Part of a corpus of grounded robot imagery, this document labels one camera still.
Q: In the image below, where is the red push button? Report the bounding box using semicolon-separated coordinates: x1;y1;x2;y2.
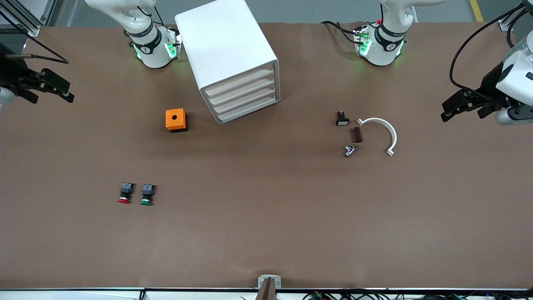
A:
117;182;135;204

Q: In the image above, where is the green push button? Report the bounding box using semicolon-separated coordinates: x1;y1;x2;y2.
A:
140;184;156;206

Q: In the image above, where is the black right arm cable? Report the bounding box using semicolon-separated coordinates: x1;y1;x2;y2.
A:
0;10;70;64

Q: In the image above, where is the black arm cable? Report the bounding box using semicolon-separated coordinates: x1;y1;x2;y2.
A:
449;2;533;101
0;10;70;64

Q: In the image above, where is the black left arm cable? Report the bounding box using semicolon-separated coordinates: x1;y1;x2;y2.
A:
449;2;533;101

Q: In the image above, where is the white curved plastic bracket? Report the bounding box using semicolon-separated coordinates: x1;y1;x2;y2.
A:
357;117;398;157

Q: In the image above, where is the orange button enclosure box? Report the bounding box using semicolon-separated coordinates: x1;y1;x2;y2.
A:
165;108;188;133

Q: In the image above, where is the black base cable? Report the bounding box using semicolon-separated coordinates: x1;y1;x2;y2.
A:
321;20;359;44

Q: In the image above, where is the black cable bundle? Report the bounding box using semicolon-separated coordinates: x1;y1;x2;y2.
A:
304;290;533;300

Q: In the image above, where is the grey mount bracket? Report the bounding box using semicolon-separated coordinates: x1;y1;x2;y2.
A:
258;275;282;289

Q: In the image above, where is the brown camera pole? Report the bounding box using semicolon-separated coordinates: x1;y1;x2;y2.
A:
255;278;276;300

